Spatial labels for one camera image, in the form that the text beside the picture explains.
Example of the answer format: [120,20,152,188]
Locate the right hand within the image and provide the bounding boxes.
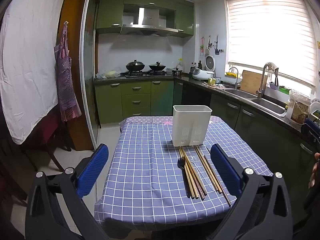
[308,153,320,189]

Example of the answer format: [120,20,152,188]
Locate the clear plastic spoon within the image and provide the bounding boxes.
[191,156,203,179]

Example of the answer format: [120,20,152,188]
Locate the black wok with lid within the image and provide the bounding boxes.
[126,60,145,72]

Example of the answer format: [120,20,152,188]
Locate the dark brown chopstick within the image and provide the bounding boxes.
[203,155,232,207]

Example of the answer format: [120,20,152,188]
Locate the steel range hood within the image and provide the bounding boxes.
[120,7,178,37]

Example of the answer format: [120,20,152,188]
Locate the brown chopstick group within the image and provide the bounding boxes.
[194,146,221,194]

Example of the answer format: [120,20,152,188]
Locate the green upper cabinets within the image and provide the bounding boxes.
[96,0,194,37]

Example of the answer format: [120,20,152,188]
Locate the steel kitchen sink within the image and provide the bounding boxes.
[223,88,287,117]

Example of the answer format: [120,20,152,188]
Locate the black plastic fork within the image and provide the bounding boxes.
[177,157,191,198]

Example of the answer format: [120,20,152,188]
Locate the brown wooden chopstick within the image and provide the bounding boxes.
[181,148,205,200]

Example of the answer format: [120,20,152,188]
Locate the green lower cabinets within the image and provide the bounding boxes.
[94,77,183,125]

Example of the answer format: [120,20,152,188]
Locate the reddish brown chopstick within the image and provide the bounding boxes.
[185,154,207,196]

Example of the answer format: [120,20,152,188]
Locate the black wok right burner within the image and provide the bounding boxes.
[149,61,166,72]

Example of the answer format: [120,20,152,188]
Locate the glass sliding door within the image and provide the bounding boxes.
[79,0,99,149]

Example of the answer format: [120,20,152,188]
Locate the purple apron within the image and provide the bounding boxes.
[54,21,82,122]

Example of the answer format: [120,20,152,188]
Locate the small curved faucet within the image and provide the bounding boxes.
[228,67,239,90]

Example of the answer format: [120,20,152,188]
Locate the tan chopstick group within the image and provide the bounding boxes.
[196,146,224,194]

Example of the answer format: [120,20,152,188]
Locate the green cabinets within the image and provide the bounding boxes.
[94,77,183,125]
[96,0,194,37]

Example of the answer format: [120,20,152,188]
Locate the small black pot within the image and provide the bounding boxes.
[171,68,183,76]

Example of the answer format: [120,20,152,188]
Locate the dark wooden chair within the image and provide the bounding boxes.
[20,106,72,172]

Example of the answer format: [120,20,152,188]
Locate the window roller blind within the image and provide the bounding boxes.
[226,0,317,86]

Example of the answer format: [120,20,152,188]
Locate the blue checkered tablecloth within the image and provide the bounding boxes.
[94,116,271,231]

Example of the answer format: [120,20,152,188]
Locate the wooden cutting board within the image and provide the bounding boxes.
[240,70,262,95]

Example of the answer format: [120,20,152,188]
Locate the white hanging sheet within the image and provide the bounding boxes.
[1,0,63,145]

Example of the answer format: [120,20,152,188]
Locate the white rice cooker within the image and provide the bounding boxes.
[192,68,214,81]

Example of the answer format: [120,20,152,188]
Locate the white plastic utensil holder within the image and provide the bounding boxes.
[172,105,212,147]

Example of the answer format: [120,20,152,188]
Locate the light bamboo chopstick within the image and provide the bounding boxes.
[178,148,195,199]
[179,146,200,199]

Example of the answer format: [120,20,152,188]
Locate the steel sink faucet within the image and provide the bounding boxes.
[256,62,278,99]

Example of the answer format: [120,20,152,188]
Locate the plastic bag on counter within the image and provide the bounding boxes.
[95,67,121,79]

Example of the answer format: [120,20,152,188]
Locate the round white wall appliance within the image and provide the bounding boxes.
[205,55,215,72]

